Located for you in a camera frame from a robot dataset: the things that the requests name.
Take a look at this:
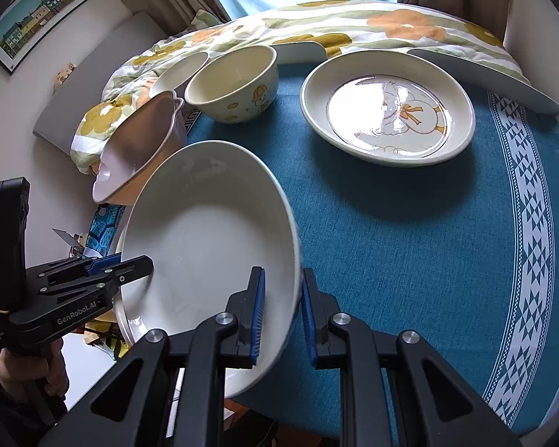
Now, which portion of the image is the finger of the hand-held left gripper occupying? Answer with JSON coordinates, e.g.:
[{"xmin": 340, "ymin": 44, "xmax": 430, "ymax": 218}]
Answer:
[
  {"xmin": 38, "ymin": 255, "xmax": 154, "ymax": 297},
  {"xmin": 25, "ymin": 254, "xmax": 124, "ymax": 285}
]

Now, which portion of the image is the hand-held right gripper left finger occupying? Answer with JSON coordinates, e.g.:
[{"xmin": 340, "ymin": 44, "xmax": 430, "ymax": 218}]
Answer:
[{"xmin": 40, "ymin": 266, "xmax": 267, "ymax": 447}]

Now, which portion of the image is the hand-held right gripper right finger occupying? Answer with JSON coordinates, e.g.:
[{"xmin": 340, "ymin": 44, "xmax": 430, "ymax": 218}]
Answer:
[{"xmin": 302, "ymin": 267, "xmax": 525, "ymax": 447}]

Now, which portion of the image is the mauve square dish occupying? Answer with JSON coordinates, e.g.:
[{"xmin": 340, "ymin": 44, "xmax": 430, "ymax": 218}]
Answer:
[{"xmin": 92, "ymin": 91, "xmax": 188, "ymax": 206}]

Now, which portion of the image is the cream bowl with duck print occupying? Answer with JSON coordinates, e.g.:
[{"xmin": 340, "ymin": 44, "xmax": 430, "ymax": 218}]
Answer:
[{"xmin": 184, "ymin": 45, "xmax": 279, "ymax": 124}]

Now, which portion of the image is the plain white bowl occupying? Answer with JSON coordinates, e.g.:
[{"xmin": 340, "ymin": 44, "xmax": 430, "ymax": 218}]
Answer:
[{"xmin": 148, "ymin": 52, "xmax": 209, "ymax": 99}]

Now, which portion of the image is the cream plate with duck print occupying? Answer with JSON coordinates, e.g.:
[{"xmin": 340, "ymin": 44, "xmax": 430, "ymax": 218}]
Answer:
[{"xmin": 300, "ymin": 50, "xmax": 476, "ymax": 167}]

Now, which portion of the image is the person's left forearm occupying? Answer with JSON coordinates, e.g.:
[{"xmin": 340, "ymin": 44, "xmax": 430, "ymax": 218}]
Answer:
[{"xmin": 0, "ymin": 349, "xmax": 52, "ymax": 447}]

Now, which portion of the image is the person's left hand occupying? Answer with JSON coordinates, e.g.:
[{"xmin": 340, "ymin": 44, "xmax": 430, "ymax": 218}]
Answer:
[{"xmin": 0, "ymin": 335, "xmax": 70, "ymax": 397}]

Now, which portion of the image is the colourful patterned cloth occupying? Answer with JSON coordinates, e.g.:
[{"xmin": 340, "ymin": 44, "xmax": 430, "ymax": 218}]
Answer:
[{"xmin": 85, "ymin": 204, "xmax": 126, "ymax": 259}]

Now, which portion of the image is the shiny metal object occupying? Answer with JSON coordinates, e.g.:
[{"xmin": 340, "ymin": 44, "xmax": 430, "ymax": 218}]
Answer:
[{"xmin": 52, "ymin": 228, "xmax": 98, "ymax": 259}]

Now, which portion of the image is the teal tablecloth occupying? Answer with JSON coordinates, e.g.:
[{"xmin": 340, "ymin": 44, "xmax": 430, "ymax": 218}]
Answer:
[{"xmin": 181, "ymin": 63, "xmax": 559, "ymax": 438}]

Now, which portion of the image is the grey padded headboard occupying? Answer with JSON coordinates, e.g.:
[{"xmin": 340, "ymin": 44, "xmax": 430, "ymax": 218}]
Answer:
[{"xmin": 32, "ymin": 12, "xmax": 168, "ymax": 154}]

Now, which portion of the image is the floral blanket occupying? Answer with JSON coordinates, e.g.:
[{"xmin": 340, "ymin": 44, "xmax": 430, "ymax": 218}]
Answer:
[{"xmin": 70, "ymin": 0, "xmax": 534, "ymax": 175}]

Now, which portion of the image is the framed wall picture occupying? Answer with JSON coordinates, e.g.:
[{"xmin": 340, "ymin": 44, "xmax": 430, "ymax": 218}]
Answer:
[{"xmin": 0, "ymin": 0, "xmax": 98, "ymax": 75}]

